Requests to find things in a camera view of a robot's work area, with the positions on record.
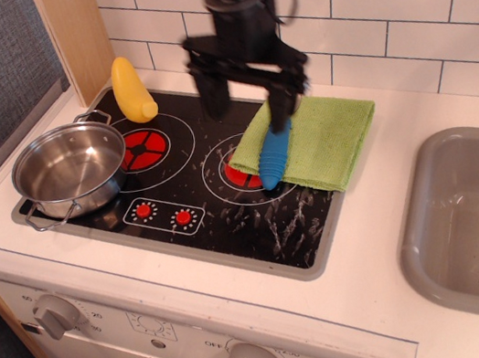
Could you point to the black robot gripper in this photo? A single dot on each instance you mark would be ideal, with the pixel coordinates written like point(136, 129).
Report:
point(246, 49)

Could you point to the blue handled toy fork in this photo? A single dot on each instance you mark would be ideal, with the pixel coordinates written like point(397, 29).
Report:
point(274, 156)

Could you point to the stainless steel pot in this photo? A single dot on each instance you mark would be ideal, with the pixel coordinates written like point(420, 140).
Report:
point(70, 171)

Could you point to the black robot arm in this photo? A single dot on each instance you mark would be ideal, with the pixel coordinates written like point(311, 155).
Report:
point(246, 49)

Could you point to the green folded cloth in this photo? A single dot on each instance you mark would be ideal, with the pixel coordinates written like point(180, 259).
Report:
point(325, 141)

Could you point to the black toy stove top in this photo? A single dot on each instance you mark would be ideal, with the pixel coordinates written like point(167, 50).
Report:
point(180, 161)

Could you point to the yellow toy banana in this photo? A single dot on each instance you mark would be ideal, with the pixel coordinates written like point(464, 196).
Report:
point(134, 100)

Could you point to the right red stove knob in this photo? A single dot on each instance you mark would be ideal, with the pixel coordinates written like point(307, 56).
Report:
point(183, 218)

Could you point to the red stove knob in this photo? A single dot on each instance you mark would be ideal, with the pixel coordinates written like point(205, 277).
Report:
point(143, 211)
point(183, 218)

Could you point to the left red stove knob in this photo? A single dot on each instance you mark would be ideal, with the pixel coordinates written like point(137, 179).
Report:
point(143, 211)

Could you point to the grey plastic sink basin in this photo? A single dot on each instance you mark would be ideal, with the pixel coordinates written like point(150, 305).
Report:
point(440, 248)

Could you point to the left grey oven knob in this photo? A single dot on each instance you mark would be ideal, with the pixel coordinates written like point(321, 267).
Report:
point(55, 315)

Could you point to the wooden side post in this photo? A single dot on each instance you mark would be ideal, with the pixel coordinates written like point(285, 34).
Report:
point(77, 32)

